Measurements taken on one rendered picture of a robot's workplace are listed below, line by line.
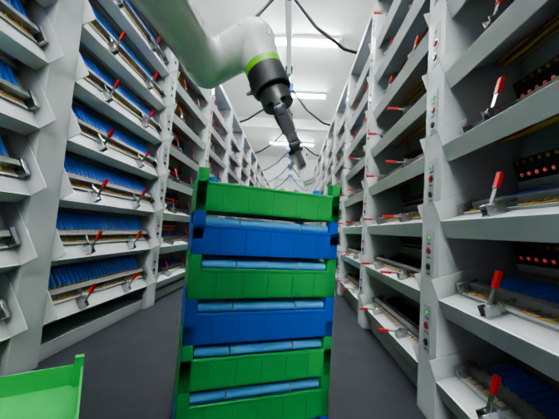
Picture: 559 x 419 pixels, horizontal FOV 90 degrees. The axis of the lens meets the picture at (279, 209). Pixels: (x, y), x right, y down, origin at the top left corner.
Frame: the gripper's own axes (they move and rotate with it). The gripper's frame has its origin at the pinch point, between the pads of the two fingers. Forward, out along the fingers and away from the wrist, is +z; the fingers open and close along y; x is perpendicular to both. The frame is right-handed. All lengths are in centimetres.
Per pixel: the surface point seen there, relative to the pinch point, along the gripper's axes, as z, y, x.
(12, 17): -64, 9, -54
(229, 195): 2.4, 13.6, -15.0
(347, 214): 7, -153, 18
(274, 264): 17.7, 7.7, -12.6
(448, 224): 23.9, -10.7, 27.3
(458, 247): 30.6, -14.8, 28.6
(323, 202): 9.2, 3.6, 1.0
